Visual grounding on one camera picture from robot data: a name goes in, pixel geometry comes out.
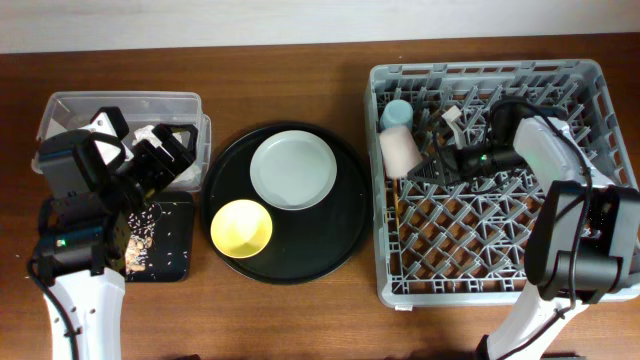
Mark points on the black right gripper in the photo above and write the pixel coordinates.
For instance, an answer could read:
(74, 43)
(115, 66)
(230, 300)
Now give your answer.
(447, 167)

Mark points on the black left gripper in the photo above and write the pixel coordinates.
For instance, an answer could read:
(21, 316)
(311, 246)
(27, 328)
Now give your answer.
(148, 154)

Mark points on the wooden chopstick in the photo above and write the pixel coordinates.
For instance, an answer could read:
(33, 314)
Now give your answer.
(395, 196)

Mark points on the light pink plastic cup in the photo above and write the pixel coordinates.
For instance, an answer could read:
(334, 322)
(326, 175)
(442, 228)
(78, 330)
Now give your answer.
(399, 151)

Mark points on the white paper napkin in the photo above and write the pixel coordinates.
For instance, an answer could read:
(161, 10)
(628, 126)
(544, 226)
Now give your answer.
(146, 133)

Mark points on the light blue plastic cup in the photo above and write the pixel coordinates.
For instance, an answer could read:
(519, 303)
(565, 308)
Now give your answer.
(397, 113)

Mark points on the food scraps and rice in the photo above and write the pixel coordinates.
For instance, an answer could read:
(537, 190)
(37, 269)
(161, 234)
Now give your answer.
(142, 240)

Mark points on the yellow plastic bowl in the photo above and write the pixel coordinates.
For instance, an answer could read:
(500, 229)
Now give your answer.
(241, 229)

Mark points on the light grey round plate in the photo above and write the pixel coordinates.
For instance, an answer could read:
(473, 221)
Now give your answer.
(293, 170)

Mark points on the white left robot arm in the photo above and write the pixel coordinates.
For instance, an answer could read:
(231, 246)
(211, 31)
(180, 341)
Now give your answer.
(79, 260)

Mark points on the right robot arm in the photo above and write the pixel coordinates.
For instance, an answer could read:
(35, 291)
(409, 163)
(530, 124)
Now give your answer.
(582, 245)

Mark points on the grey plastic dishwasher rack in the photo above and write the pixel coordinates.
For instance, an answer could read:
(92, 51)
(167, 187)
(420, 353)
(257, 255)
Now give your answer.
(463, 245)

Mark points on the clear plastic waste bin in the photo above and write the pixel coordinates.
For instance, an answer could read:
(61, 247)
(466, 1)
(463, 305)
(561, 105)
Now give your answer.
(73, 109)

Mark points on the black rectangular waste tray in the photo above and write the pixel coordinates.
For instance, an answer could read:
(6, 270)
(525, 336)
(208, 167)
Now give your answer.
(170, 250)

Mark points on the round black serving tray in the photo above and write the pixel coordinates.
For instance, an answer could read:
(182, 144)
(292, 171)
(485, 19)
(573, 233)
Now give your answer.
(305, 244)

